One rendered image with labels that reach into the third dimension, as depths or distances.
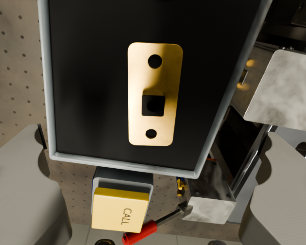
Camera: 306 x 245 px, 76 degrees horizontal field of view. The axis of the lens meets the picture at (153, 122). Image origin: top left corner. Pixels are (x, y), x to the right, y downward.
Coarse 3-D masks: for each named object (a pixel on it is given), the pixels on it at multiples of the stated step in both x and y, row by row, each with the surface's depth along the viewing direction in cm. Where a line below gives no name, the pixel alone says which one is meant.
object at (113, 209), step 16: (96, 192) 21; (112, 192) 21; (128, 192) 22; (96, 208) 22; (112, 208) 22; (128, 208) 22; (144, 208) 22; (96, 224) 23; (112, 224) 23; (128, 224) 23
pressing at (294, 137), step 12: (276, 132) 36; (288, 132) 36; (300, 132) 36; (252, 156) 39; (240, 168) 42; (252, 168) 40; (240, 180) 42; (252, 180) 42; (240, 192) 44; (252, 192) 44; (240, 204) 46; (240, 216) 48
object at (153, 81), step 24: (144, 48) 13; (168, 48) 13; (144, 72) 14; (168, 72) 14; (144, 96) 14; (168, 96) 15; (144, 120) 16; (168, 120) 16; (144, 144) 17; (168, 144) 17
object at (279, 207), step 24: (264, 144) 11; (288, 144) 10; (264, 168) 9; (288, 168) 8; (264, 192) 7; (288, 192) 7; (264, 216) 6; (288, 216) 6; (240, 240) 7; (264, 240) 6; (288, 240) 6
